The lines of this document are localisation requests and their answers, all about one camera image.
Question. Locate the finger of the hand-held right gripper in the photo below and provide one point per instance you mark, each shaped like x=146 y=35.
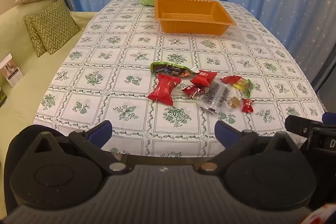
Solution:
x=299 y=126

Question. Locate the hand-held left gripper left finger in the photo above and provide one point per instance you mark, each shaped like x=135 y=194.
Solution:
x=101 y=132

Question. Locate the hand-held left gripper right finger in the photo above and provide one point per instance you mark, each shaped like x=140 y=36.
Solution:
x=223 y=132

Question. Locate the small brown caramel candy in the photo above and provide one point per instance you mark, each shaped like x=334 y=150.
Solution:
x=233 y=102

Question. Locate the small red candy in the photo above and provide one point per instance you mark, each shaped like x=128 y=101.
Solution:
x=247 y=105

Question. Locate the clear dark seed packet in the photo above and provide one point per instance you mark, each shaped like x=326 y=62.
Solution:
x=214 y=96

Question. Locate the red yellow green gummy packet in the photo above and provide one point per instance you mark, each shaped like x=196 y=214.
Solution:
x=239 y=82

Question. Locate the small dark red packet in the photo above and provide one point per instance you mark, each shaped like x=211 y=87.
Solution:
x=191 y=90

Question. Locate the medium red snack packet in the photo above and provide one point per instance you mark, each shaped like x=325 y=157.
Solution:
x=203 y=77

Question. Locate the large red candy packet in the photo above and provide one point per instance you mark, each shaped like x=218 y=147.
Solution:
x=164 y=90

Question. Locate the green snack packet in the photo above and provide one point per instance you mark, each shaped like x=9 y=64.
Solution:
x=168 y=69

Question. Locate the orange plastic tray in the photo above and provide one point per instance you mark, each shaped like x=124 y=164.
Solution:
x=193 y=16

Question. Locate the light green sofa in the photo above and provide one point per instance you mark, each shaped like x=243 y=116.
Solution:
x=29 y=74

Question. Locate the white printed booklet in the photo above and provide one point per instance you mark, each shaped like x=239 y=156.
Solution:
x=10 y=70

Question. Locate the green zigzag cushion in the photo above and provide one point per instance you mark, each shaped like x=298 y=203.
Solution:
x=56 y=26
x=32 y=35

